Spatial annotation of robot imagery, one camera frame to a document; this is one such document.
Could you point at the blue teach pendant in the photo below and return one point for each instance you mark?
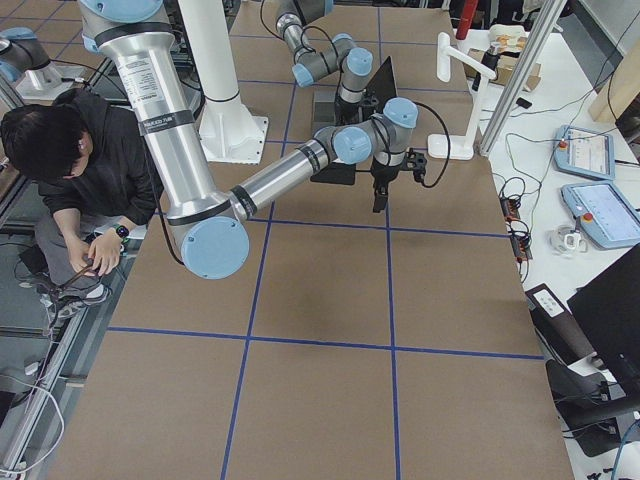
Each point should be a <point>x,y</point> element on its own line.
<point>603,213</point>
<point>585,153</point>

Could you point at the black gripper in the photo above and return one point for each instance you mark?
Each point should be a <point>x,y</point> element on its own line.
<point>384,175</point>

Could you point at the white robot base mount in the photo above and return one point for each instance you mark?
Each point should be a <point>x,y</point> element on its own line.
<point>229,132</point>

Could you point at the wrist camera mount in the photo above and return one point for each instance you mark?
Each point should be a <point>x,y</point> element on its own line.
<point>416,163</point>

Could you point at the seated person in black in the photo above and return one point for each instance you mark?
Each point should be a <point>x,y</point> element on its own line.
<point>97,180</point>

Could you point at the aluminium frame post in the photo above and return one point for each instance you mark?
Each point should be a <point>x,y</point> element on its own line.
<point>542,28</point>

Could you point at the grey laptop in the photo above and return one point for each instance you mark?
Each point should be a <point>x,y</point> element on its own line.
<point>330,109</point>

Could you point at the blue teach pendant near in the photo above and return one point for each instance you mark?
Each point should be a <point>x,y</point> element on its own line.
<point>603,213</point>

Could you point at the black monitor on stand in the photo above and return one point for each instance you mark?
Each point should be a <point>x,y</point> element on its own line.
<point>607,311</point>

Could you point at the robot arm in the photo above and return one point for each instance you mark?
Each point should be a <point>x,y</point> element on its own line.
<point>294,18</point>
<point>206,222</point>

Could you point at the blue teach pendant far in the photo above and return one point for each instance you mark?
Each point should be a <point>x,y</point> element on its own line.
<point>585,153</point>

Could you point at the white desk lamp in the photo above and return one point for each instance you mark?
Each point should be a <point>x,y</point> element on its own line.
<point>465,108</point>

